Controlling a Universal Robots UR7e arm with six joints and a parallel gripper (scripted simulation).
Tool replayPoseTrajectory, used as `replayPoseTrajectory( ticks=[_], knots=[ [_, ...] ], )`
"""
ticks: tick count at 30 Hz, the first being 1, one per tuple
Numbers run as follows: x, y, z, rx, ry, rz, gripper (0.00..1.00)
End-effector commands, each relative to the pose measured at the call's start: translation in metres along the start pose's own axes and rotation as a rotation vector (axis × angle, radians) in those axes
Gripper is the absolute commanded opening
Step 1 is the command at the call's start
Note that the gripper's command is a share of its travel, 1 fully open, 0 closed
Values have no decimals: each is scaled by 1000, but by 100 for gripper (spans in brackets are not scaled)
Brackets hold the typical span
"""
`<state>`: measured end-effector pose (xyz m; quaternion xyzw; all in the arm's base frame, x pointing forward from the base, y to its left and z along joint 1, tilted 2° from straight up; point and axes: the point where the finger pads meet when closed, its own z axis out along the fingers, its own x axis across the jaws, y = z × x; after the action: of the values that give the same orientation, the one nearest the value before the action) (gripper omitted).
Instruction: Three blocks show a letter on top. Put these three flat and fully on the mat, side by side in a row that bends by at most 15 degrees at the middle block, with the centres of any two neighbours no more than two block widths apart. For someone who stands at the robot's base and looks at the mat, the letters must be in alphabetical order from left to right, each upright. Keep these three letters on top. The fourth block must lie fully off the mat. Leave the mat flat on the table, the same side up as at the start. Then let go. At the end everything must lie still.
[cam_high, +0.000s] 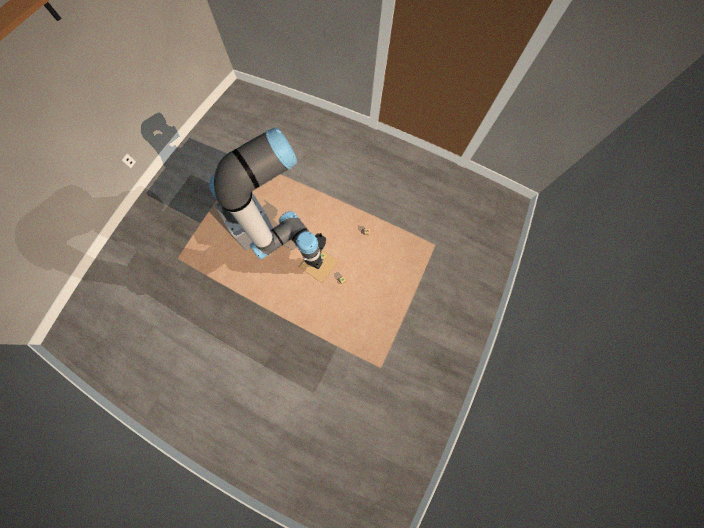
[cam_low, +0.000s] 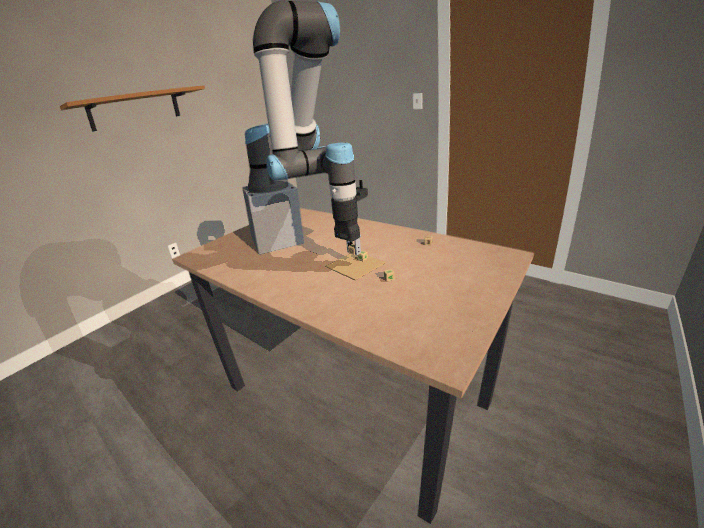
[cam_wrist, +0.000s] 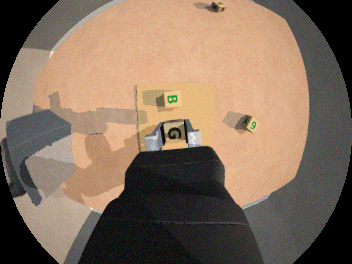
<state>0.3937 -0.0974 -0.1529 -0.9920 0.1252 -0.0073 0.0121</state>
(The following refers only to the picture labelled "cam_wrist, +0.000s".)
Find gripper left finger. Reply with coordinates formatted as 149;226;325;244
144;122;166;151

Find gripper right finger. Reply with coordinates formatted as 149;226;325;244
184;119;201;148

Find tan flat mat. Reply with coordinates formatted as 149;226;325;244
137;82;215;152

